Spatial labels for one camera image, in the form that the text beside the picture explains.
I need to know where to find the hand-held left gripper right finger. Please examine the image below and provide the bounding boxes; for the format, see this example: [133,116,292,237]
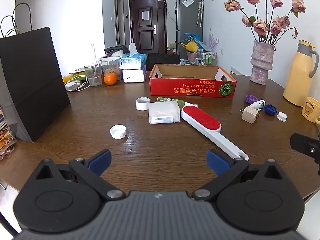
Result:
[192,149,284,201]

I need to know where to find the small white bottle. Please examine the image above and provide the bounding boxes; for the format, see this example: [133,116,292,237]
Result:
[250,100,266,110]

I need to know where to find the stack of magazines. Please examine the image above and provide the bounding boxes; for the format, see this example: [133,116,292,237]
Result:
[0,107,17,160]

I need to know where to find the yellow thermos jug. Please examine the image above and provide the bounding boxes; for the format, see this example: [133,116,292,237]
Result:
[283,40,320,107]

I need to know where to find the white ribbed bottle cap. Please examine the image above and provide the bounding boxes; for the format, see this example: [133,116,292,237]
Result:
[110,124,127,140]

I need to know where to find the black folding chair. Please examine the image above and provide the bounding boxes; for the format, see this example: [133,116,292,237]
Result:
[146,53,180,72]

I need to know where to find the hanging folded umbrellas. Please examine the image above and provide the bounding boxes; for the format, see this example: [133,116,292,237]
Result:
[196,0,204,27]

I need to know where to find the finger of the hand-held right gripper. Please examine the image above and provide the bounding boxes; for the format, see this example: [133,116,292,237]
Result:
[290,133,320,175]

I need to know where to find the white tape roll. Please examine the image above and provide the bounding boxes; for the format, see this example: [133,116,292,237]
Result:
[136,97,150,111]

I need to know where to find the green spray bottle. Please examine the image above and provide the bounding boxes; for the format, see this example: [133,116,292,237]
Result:
[157,97,198,108]

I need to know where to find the beige power adapter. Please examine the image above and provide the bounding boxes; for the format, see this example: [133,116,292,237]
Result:
[241,106,260,124]

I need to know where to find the purple feather decoration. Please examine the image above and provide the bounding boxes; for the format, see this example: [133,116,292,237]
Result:
[207,29,220,52]

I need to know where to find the yellow packet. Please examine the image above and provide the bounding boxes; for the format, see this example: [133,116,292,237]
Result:
[62,71,87,83]

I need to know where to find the dark brown door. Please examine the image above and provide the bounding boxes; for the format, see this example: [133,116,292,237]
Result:
[129,0,167,54]

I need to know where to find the clear food storage container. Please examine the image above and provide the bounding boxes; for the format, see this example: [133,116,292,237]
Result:
[100,55,123,81]

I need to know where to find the dried pink roses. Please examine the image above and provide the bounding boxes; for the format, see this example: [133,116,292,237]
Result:
[224,0,307,46]

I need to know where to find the white charging cable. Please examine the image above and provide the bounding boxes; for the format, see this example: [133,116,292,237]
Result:
[64,75,90,91]

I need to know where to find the clear packet of cotton pads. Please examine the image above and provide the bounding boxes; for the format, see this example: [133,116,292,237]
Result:
[148,102,181,124]

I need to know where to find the red and white lint brush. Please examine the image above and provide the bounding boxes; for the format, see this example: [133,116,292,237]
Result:
[181,106,249,161]

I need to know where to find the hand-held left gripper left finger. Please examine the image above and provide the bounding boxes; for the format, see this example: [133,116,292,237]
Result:
[36,149,125,201]

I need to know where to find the grey refrigerator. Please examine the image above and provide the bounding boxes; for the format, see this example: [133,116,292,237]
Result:
[176,0,203,55]

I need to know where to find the pink bin with bags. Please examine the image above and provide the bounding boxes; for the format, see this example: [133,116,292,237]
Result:
[179,32,206,63]

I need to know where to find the purple tissue pack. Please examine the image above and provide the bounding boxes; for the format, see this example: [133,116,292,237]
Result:
[122,65,147,83]

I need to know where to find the clear drinking glass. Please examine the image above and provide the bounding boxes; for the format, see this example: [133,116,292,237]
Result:
[84,63,102,87]

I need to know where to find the metal wire rack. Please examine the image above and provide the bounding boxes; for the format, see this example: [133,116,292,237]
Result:
[197,50,217,66]

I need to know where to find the blue tissue pack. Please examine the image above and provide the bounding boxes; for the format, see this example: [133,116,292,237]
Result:
[119,42,147,70]

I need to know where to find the yellow bear mug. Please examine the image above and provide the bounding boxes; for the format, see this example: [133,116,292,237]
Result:
[302,96,320,123]

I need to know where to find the black paper bag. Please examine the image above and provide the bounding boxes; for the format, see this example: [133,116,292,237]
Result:
[0,2,71,143]

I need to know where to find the orange fruit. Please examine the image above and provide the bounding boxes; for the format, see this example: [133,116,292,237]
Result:
[104,73,118,85]

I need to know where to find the red cardboard box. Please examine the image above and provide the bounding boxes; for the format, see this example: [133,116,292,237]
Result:
[149,64,237,99]

